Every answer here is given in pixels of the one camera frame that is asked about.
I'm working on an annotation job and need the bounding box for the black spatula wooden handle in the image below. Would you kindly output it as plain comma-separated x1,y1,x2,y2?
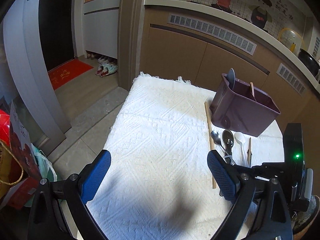
247,138,252,167

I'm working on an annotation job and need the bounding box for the red door mat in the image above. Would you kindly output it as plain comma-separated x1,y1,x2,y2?
48,59,93,90

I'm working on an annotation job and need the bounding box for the black plastic spoon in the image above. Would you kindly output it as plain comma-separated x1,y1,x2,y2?
222,129,234,159

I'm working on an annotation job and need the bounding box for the metal spoon smiley handle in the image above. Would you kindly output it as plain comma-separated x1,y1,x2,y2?
210,131,235,165

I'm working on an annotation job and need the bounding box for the teal plastic bag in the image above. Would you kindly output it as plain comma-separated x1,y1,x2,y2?
31,144,58,182

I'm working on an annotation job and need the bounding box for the blue grey plastic spoon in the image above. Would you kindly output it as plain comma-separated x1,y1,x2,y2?
226,68,235,90

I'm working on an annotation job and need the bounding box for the yellow rimmed glass lid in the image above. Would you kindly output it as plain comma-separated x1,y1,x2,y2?
277,28,305,56

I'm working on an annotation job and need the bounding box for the white plastic ladle spoon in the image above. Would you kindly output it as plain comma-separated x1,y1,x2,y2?
234,132,249,167

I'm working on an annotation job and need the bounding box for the pair of slippers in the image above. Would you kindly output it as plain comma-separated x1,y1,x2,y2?
95,63,118,77

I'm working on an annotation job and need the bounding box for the red yellow gift bag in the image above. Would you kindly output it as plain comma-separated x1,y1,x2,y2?
1,103,42,210

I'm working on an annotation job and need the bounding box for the brown wooden spoon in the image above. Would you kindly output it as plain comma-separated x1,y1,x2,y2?
250,82,255,100

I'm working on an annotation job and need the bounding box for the wooden chopstick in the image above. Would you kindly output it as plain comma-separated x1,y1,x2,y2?
204,101,217,189

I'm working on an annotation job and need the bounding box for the black cooking pot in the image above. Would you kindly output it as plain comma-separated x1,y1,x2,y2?
298,49,319,77

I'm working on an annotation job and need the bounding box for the dark purple utensil caddy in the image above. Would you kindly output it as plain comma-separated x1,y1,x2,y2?
210,73,280,137

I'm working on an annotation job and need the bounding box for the white textured table cloth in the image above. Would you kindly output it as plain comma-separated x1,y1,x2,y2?
86,71,286,240

